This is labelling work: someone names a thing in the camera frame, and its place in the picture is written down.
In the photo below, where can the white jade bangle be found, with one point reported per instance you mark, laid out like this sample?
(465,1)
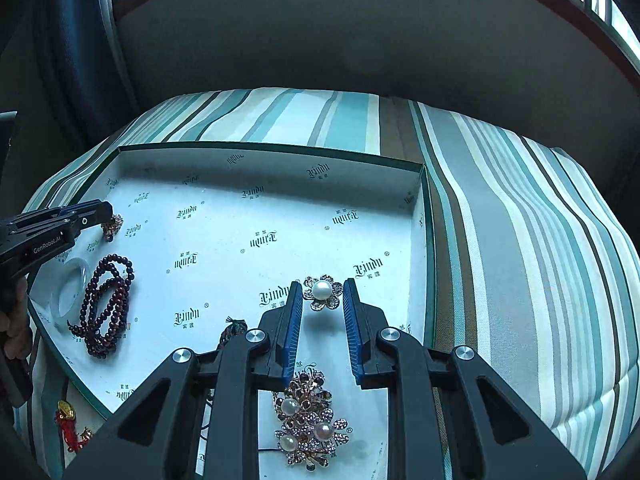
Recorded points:
(70,267)

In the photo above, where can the shallow green printed-lining box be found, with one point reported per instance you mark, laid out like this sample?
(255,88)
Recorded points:
(225,220)

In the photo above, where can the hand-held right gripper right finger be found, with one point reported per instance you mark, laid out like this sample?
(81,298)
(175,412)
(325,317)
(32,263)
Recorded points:
(354,340)

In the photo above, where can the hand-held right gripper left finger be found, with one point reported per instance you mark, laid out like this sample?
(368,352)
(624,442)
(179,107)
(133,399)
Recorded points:
(290,340)

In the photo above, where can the dark blue curtain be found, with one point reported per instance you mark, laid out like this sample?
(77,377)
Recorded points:
(85,35)

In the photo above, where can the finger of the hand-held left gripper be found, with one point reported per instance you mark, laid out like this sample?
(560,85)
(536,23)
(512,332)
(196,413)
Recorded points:
(92,217)
(75,208)

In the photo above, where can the striped teal bedspread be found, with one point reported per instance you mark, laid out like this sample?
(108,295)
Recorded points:
(525,240)

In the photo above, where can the person's left hand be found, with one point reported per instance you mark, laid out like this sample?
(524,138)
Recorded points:
(15,327)

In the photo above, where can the gold filigree brooch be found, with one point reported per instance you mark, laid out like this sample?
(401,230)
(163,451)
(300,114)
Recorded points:
(113,227)

